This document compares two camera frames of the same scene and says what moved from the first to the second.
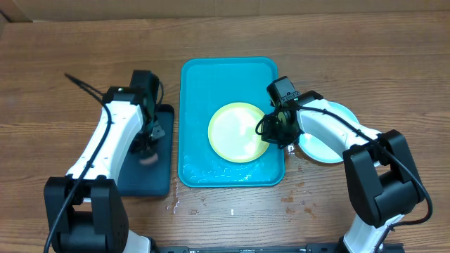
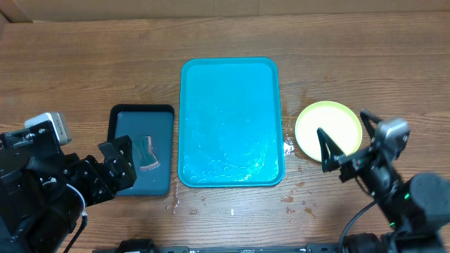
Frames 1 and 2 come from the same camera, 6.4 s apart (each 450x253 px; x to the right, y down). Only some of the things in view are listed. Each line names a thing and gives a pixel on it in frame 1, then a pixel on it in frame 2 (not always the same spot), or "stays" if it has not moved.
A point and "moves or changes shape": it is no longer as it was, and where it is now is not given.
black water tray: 138,179 stays
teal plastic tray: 206,84 stays
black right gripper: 271,137 → 333,157
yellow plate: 233,135 moves or changes shape
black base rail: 384,247 stays
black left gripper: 158,132 → 124,175
